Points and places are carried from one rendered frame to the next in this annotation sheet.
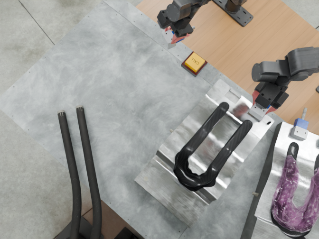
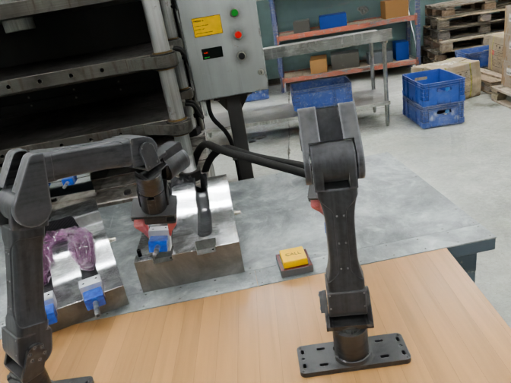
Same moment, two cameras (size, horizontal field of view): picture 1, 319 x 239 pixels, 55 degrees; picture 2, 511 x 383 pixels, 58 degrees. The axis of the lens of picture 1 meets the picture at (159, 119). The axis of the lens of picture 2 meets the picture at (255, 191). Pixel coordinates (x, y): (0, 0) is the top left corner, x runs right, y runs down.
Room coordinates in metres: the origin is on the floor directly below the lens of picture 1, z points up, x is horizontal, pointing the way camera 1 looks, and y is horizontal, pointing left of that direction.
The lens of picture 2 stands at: (1.36, -0.71, 1.44)
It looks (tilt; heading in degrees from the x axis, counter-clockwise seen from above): 23 degrees down; 146
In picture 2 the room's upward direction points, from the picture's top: 10 degrees counter-clockwise
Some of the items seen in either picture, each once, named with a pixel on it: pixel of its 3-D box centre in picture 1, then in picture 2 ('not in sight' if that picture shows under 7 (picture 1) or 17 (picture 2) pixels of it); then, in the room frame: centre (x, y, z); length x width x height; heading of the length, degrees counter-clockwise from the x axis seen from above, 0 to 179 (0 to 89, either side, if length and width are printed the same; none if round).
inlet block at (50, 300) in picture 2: not in sight; (46, 318); (0.36, -0.65, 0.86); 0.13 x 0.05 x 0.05; 166
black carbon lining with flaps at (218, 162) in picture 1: (213, 146); (182, 204); (0.23, -0.20, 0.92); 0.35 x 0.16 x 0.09; 149
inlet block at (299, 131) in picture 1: (301, 123); (94, 300); (0.39, -0.54, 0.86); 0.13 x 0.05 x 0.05; 166
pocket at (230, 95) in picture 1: (231, 97); (207, 250); (0.44, -0.26, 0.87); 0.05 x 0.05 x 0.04; 59
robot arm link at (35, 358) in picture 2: not in sight; (23, 354); (0.52, -0.71, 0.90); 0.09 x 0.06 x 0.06; 12
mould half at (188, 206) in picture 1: (205, 150); (189, 216); (0.22, -0.18, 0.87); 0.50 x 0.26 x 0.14; 149
